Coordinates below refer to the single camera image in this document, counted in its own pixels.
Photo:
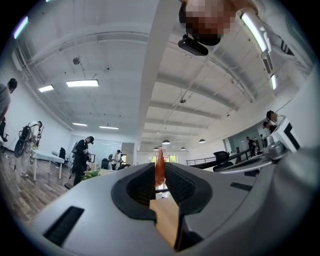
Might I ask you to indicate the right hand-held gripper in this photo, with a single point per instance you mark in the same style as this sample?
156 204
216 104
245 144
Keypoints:
287 136

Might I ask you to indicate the white ceiling air conditioner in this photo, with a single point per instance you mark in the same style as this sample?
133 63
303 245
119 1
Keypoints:
17 60
267 62

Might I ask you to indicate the person's face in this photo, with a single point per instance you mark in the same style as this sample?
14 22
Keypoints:
207 17

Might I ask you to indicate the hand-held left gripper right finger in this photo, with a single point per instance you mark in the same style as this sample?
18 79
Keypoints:
185 185

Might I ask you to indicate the green potted plant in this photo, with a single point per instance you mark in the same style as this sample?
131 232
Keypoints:
91 174

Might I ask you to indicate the black head-mounted camera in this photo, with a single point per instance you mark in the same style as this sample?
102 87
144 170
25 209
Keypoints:
192 46

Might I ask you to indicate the black office chair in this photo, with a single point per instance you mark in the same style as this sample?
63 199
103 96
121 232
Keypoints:
222 160
62 153

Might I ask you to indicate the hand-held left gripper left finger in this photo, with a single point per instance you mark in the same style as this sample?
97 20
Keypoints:
140 190

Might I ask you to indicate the round ceiling sensor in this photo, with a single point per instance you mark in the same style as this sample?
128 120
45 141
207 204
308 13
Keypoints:
76 60

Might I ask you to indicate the black metal railing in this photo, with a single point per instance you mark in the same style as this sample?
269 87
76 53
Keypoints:
200 160

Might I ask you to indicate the white table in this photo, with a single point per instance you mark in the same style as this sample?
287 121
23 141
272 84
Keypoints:
47 157

